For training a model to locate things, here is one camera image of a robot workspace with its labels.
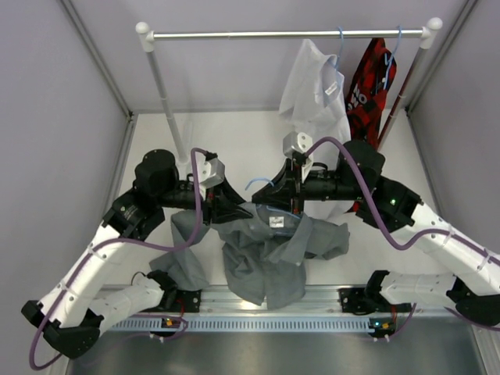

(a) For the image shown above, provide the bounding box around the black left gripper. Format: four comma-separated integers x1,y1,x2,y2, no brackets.
155,171,252,225

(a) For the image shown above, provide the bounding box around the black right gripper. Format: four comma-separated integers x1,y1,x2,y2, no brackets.
254,159,368,216

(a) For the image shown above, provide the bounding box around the grey button-up shirt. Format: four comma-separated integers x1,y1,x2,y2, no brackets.
149,201,351,312

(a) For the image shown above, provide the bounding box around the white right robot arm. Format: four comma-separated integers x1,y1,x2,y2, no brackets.
252,137,499,330

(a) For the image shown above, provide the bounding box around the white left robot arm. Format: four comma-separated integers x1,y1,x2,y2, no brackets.
21,148,245,359

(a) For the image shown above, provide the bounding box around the white hanging shirt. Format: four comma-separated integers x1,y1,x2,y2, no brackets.
278,38,352,220

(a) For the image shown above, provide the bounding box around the red black plaid shirt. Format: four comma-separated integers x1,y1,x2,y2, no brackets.
345,37,397,149

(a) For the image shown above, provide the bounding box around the blue hanger under white shirt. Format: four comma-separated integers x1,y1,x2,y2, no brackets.
334,27,345,71

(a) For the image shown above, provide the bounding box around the blue hanger under plaid shirt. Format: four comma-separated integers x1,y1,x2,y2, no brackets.
383,25,402,91

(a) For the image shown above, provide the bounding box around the white metal clothes rack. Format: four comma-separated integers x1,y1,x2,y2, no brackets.
135,17,443,163

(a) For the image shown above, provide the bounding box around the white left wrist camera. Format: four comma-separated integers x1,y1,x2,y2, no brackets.
197,154,225,198

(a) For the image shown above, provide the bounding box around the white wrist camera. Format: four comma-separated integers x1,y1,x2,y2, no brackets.
282,131,313,182
197,154,225,198

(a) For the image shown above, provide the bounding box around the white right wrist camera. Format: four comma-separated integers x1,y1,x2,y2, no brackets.
282,131,313,182

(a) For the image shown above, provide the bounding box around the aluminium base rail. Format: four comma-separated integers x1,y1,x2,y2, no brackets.
89,274,477,321

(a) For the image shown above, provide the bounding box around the white slotted cable duct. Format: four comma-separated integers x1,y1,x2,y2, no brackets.
111,316,392,334

